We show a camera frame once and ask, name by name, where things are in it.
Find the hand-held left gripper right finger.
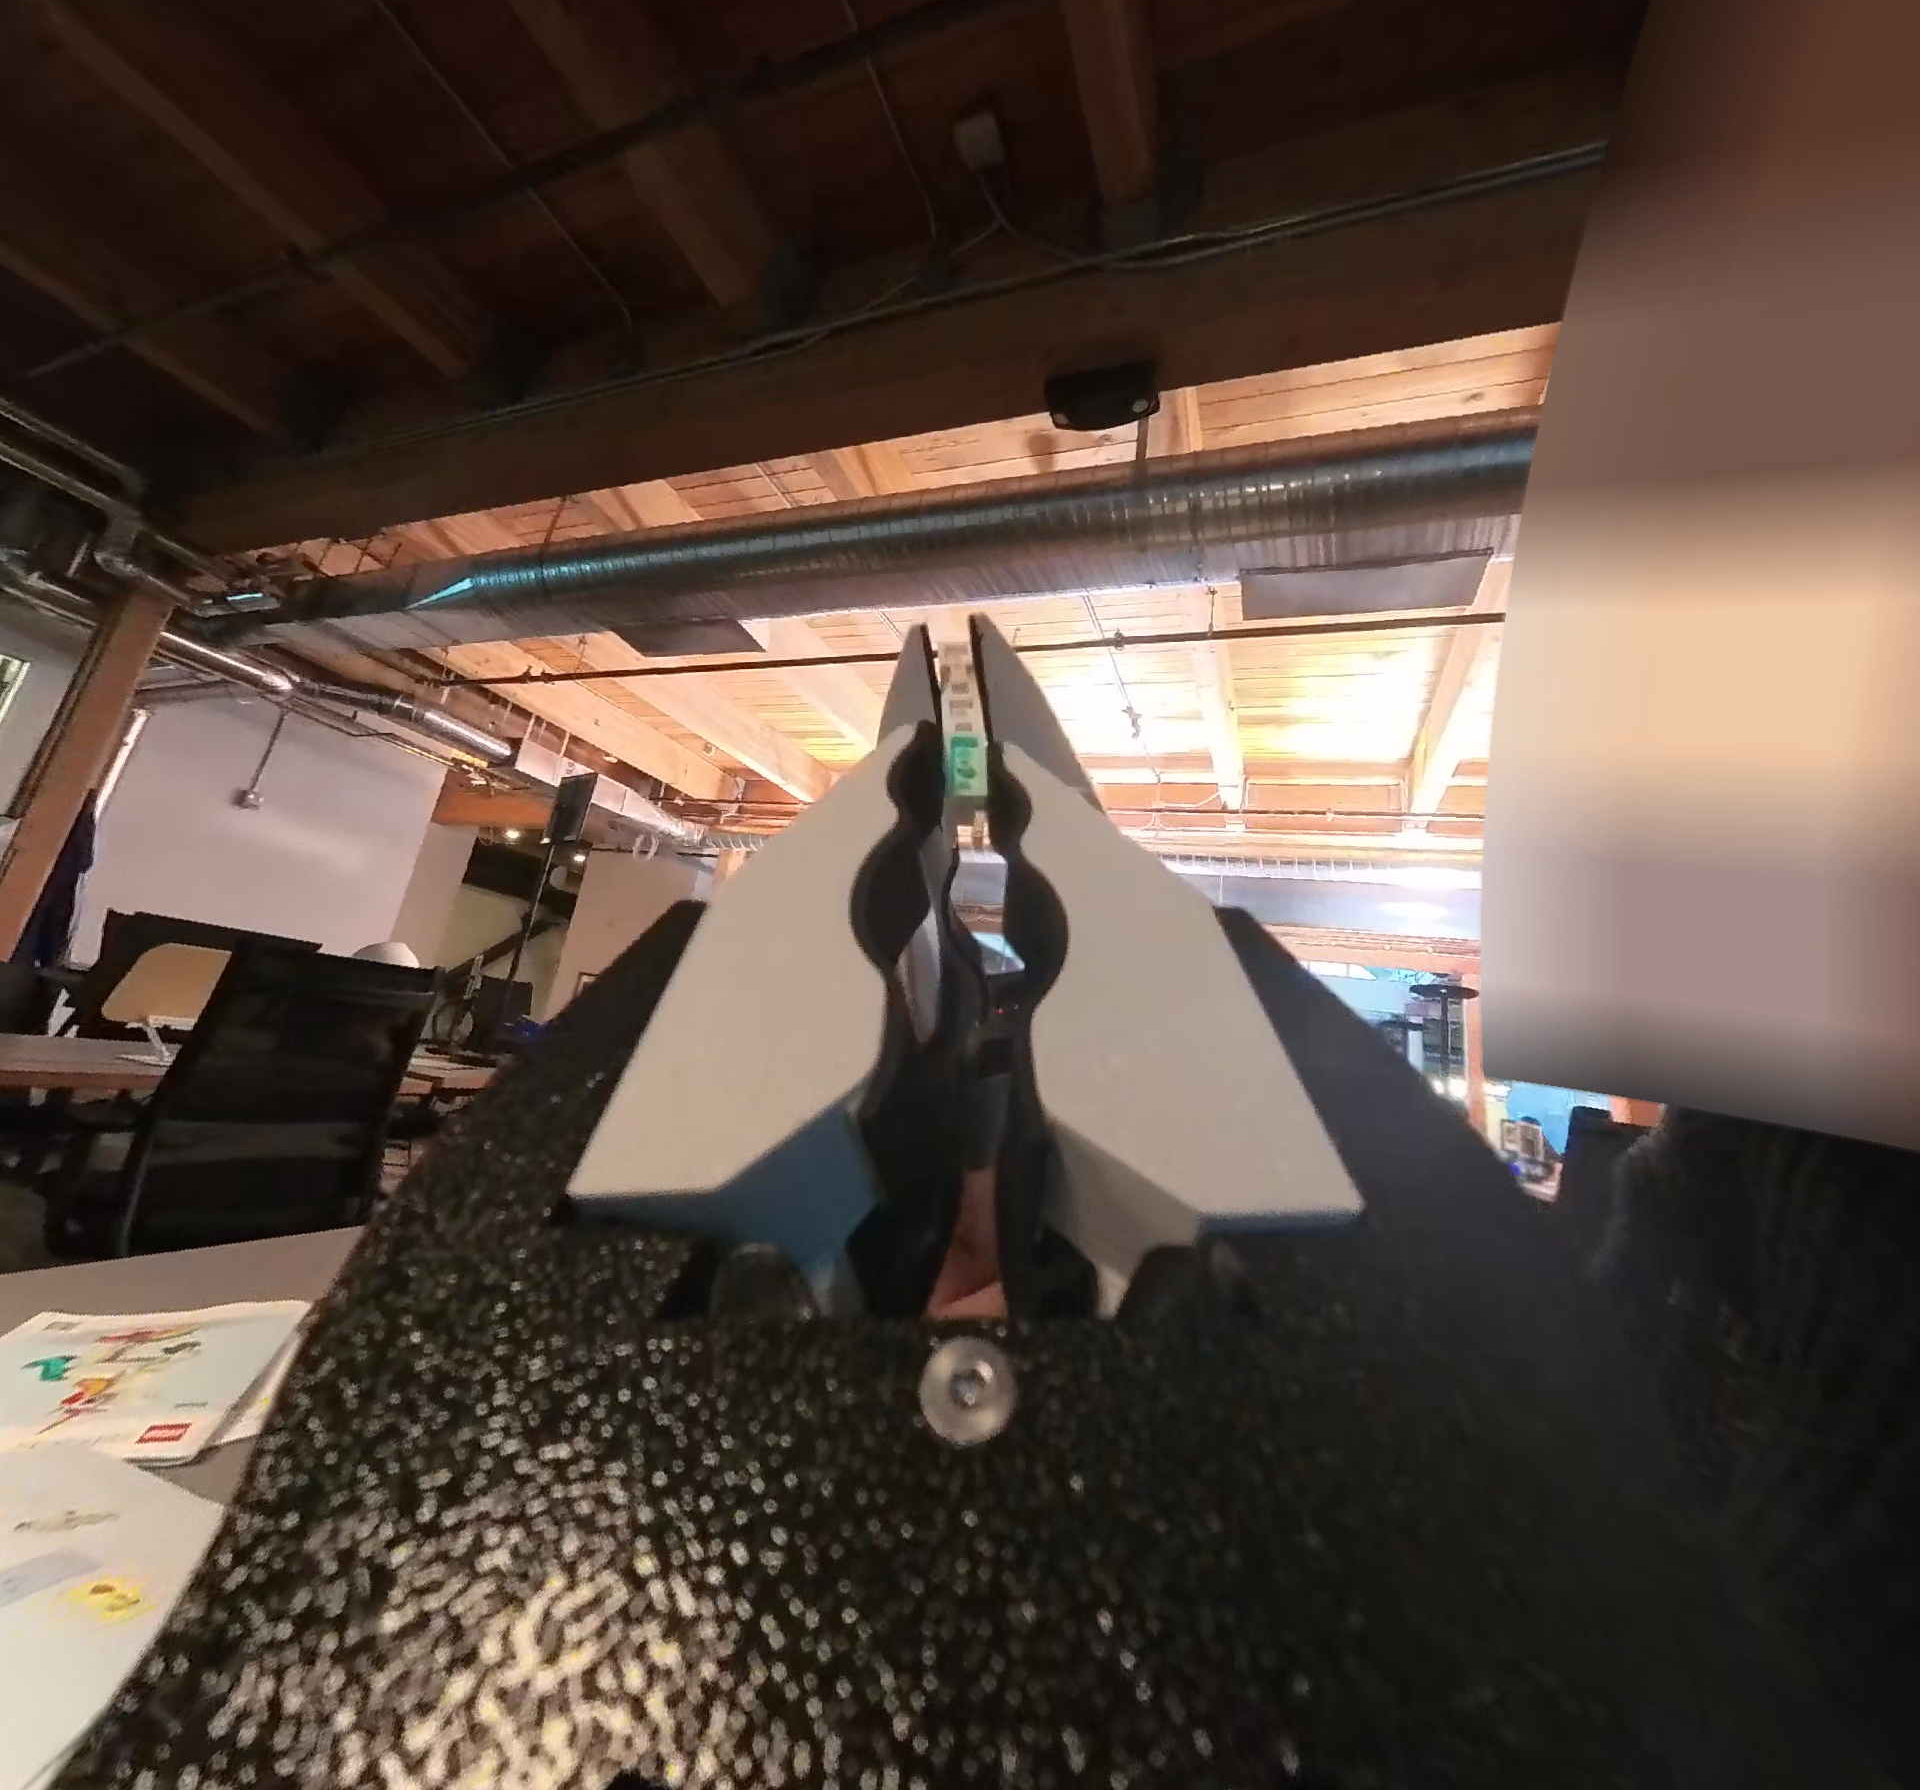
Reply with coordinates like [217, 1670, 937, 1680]
[967, 614, 1363, 1319]

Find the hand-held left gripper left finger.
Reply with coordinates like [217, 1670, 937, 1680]
[568, 624, 961, 1319]

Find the green and white lego piece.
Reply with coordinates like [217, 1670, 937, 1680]
[942, 642, 1001, 850]

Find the lego instruction booklet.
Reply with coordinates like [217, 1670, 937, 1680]
[0, 1299, 311, 1465]

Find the black mesh office chair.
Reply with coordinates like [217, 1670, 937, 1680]
[45, 938, 448, 1259]

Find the bent wood board stand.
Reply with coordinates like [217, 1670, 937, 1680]
[101, 941, 237, 1067]

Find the person's black shirt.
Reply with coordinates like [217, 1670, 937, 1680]
[1560, 1112, 1920, 1790]

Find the black ceiling device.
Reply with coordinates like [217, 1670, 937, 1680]
[1044, 351, 1163, 430]

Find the wooden table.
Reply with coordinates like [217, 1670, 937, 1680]
[0, 1030, 186, 1098]

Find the blue hanging jacket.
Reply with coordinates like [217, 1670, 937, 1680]
[18, 795, 101, 969]

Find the white paper instruction sheet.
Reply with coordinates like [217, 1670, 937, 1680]
[0, 1446, 231, 1790]

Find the silver ventilation duct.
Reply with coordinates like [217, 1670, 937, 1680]
[224, 422, 1540, 626]

